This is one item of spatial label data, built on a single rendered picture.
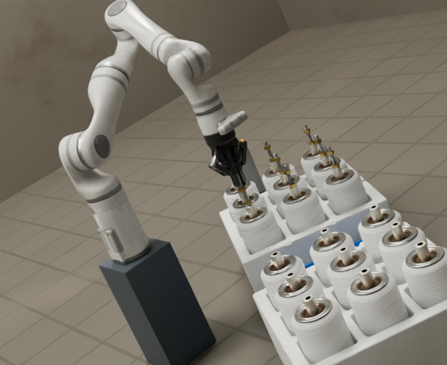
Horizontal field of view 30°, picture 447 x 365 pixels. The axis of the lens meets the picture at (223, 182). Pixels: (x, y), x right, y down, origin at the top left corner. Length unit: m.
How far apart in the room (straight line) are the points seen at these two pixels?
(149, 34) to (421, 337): 0.98
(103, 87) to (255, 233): 0.51
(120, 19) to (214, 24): 2.85
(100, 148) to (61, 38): 2.59
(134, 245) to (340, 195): 0.52
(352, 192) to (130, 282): 0.59
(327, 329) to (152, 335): 0.63
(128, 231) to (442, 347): 0.79
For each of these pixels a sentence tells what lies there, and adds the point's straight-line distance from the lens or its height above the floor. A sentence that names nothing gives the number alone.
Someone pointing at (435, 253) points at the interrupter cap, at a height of 0.25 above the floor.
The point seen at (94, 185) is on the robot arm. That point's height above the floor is 0.51.
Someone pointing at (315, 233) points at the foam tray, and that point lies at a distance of 2.05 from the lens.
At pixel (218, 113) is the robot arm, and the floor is 0.54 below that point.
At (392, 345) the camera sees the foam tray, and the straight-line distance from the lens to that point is 1.58.
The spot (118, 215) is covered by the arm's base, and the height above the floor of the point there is 0.42.
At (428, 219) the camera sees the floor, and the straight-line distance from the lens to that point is 2.32.
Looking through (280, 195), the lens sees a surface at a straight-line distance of 2.17.
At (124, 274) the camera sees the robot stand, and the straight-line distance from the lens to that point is 1.97.
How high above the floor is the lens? 1.03
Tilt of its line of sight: 19 degrees down
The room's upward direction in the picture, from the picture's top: 24 degrees counter-clockwise
